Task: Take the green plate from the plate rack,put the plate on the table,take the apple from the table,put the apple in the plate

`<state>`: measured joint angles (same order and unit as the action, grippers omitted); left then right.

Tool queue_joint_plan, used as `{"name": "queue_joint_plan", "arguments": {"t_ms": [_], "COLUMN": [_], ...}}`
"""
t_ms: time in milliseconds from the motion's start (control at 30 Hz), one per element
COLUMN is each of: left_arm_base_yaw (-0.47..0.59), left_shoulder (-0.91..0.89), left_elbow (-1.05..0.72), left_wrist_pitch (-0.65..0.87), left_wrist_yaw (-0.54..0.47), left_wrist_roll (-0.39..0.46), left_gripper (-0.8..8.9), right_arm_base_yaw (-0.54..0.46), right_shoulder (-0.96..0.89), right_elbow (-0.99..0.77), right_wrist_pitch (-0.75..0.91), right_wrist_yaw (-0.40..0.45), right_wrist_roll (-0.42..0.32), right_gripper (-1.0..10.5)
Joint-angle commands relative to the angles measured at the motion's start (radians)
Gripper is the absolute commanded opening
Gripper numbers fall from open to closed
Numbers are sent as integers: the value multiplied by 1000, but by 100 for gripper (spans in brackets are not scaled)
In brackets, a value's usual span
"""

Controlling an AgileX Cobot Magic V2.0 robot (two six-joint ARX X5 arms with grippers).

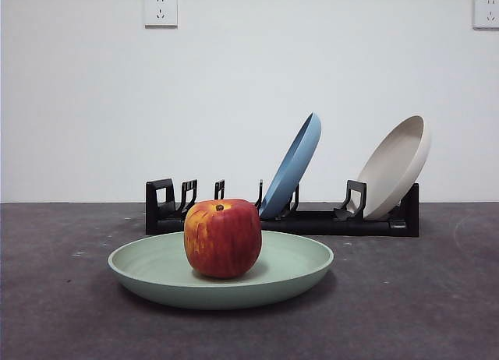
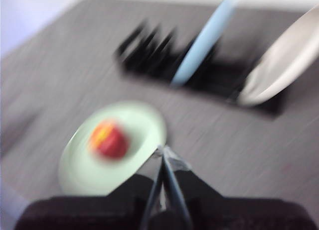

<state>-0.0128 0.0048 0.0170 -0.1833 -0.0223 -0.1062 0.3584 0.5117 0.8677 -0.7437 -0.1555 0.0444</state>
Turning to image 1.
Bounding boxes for beige plate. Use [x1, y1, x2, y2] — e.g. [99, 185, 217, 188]
[356, 115, 432, 221]

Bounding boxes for black plate rack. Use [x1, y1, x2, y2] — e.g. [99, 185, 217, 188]
[145, 178, 420, 238]

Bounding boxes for green plate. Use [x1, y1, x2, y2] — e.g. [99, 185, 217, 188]
[108, 231, 335, 311]

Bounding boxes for blue plate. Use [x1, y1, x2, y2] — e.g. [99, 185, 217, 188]
[258, 111, 323, 220]

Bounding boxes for white wall socket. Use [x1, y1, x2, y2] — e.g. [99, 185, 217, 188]
[472, 0, 499, 30]
[144, 0, 179, 29]

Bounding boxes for red yellow apple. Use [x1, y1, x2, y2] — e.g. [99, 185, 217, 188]
[183, 198, 263, 280]

